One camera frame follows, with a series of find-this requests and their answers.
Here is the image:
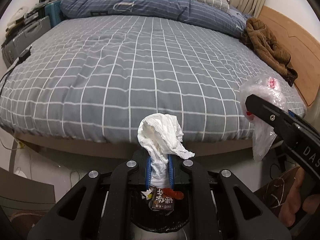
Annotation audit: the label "yellow white snack packet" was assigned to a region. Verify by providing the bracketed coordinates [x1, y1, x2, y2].
[141, 189, 153, 200]

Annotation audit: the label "brown fleece jacket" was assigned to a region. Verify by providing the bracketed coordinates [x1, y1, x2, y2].
[240, 18, 298, 86]

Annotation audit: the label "grey suitcase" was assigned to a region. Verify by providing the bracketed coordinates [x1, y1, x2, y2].
[2, 16, 51, 68]

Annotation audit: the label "clear plastic bag red print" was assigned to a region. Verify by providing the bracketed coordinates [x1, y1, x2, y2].
[239, 74, 288, 161]

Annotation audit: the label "brown chocolate snack box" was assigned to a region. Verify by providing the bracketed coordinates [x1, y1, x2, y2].
[151, 188, 174, 211]

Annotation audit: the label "grey checked bed sheet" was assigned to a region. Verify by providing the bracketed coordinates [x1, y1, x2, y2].
[1, 16, 279, 142]

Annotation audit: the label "black lined trash bin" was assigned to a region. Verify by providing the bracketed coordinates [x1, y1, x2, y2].
[130, 149, 190, 233]

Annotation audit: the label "person's right hand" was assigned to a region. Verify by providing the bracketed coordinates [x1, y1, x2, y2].
[279, 167, 319, 228]

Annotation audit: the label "blue striped duvet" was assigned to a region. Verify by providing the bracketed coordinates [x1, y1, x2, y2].
[60, 0, 246, 38]

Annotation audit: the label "wooden headboard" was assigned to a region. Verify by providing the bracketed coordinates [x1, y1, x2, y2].
[258, 6, 320, 108]

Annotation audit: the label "black power adapter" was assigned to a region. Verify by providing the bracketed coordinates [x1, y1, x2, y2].
[18, 45, 32, 63]

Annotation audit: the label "teal suitcase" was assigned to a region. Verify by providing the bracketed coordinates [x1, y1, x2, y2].
[44, 0, 66, 28]

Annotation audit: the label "white tissue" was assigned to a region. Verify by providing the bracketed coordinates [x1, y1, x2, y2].
[137, 113, 195, 189]

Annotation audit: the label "wooden bed frame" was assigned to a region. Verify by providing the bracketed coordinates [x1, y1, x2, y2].
[14, 132, 253, 159]

